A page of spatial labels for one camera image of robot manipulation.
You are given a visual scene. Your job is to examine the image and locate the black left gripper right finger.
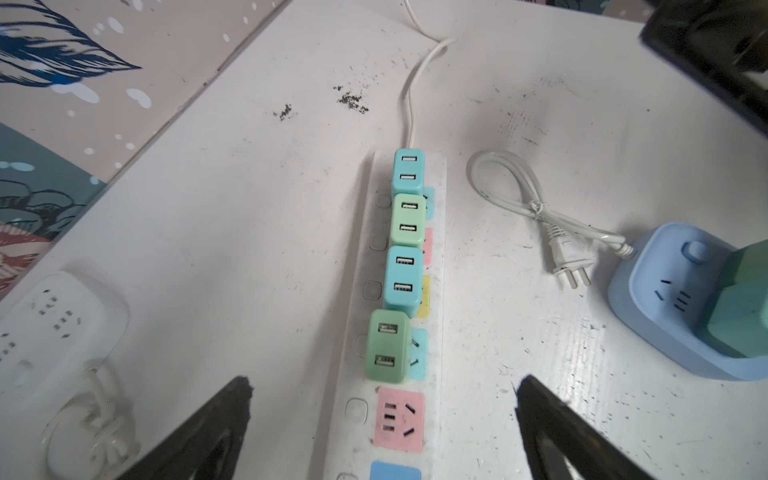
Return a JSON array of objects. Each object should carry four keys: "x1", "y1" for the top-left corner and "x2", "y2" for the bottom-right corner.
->
[{"x1": 516, "y1": 375, "x2": 651, "y2": 479}]

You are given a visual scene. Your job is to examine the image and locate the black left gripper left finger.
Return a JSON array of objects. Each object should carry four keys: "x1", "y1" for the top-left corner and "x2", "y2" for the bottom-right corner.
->
[{"x1": 120, "y1": 376, "x2": 253, "y2": 480}]

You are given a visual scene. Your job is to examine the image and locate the white long power strip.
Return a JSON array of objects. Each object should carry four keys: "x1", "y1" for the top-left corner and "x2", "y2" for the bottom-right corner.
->
[{"x1": 322, "y1": 151, "x2": 447, "y2": 479}]

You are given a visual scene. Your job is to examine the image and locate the dark green plug adapter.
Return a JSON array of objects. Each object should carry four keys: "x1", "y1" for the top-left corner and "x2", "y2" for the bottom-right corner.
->
[{"x1": 365, "y1": 309, "x2": 412, "y2": 384}]

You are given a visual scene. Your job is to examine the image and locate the blue rounded power strip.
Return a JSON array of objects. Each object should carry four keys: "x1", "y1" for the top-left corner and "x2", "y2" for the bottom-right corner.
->
[{"x1": 608, "y1": 223, "x2": 767, "y2": 381}]

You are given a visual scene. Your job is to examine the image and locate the white square power strip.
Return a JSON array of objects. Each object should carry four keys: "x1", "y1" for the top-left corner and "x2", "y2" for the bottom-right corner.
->
[{"x1": 1, "y1": 271, "x2": 130, "y2": 412}]

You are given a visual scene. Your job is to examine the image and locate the teal plug adapter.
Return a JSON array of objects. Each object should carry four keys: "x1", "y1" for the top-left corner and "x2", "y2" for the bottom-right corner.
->
[
  {"x1": 696, "y1": 240, "x2": 767, "y2": 359},
  {"x1": 391, "y1": 148, "x2": 426, "y2": 196},
  {"x1": 382, "y1": 245, "x2": 424, "y2": 318}
]

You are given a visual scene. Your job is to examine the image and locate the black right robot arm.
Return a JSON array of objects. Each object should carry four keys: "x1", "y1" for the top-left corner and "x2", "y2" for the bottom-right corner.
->
[{"x1": 640, "y1": 0, "x2": 767, "y2": 134}]

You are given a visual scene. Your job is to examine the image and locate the white power strip cable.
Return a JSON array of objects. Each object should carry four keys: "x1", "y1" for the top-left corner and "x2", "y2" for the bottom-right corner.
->
[{"x1": 398, "y1": 0, "x2": 457, "y2": 151}]

